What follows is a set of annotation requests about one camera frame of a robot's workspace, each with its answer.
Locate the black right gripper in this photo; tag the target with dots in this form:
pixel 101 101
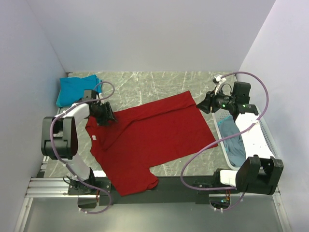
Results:
pixel 210 101

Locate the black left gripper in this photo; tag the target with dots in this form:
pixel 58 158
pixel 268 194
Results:
pixel 108 115

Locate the red t shirt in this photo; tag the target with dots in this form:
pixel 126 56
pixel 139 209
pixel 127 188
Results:
pixel 147 136

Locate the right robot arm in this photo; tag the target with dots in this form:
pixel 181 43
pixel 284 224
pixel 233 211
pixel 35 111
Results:
pixel 254 167

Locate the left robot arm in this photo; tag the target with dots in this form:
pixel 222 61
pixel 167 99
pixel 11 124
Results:
pixel 60 139

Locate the white plastic basket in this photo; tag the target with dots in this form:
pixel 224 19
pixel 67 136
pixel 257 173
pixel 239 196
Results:
pixel 257 141

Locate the folded blue t shirt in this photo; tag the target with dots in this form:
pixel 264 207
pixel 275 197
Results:
pixel 77 85

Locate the folded teal t shirt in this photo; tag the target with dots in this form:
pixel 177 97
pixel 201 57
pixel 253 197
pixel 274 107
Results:
pixel 65 99

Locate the grey blue t shirt in basket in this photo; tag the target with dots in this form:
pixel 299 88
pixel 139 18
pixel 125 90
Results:
pixel 234 147

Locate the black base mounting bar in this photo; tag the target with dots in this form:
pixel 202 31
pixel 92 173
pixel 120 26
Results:
pixel 197 181

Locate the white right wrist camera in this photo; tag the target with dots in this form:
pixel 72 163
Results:
pixel 219 81

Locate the aluminium frame rail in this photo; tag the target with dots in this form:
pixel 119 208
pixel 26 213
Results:
pixel 48 187

